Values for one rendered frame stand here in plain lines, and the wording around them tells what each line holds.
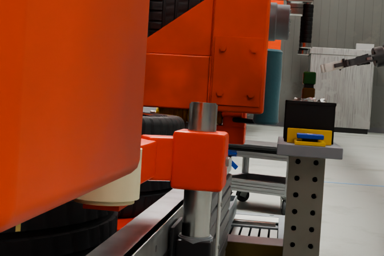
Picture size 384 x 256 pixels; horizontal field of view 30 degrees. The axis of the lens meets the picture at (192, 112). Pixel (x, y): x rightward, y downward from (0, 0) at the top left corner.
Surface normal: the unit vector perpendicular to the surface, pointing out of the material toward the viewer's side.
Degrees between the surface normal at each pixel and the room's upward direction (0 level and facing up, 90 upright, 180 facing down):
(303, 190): 90
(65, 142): 90
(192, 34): 90
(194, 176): 90
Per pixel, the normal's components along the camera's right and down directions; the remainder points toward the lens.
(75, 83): 0.99, 0.07
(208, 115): 0.33, 0.04
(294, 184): -0.13, 0.01
